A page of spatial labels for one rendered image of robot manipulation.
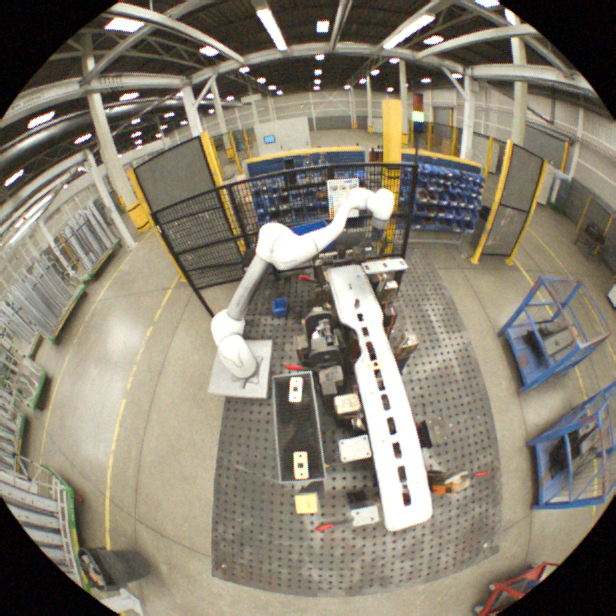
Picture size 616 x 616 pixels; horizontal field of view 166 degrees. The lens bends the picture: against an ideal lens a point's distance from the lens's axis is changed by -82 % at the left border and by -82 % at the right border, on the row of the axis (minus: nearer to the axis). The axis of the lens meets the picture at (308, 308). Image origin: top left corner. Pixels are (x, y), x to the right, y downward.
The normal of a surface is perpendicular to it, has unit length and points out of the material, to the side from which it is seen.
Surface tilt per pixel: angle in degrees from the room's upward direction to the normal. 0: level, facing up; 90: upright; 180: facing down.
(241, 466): 0
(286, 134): 90
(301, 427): 0
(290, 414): 0
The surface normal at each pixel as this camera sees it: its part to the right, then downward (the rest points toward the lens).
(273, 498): -0.11, -0.64
